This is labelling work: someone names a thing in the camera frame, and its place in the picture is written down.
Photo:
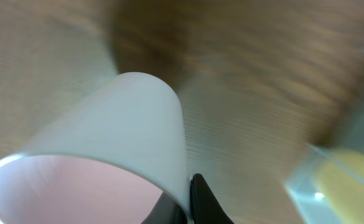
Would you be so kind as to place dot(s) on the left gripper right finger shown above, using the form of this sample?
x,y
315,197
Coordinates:
x,y
204,206

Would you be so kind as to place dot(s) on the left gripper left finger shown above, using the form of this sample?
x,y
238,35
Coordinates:
x,y
166,211

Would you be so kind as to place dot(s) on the pink cup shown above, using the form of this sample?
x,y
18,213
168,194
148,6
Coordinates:
x,y
108,160

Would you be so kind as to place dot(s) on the yellow cup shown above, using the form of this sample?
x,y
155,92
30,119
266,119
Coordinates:
x,y
341,181

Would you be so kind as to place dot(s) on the clear plastic storage container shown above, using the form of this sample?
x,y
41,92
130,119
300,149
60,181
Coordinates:
x,y
309,201

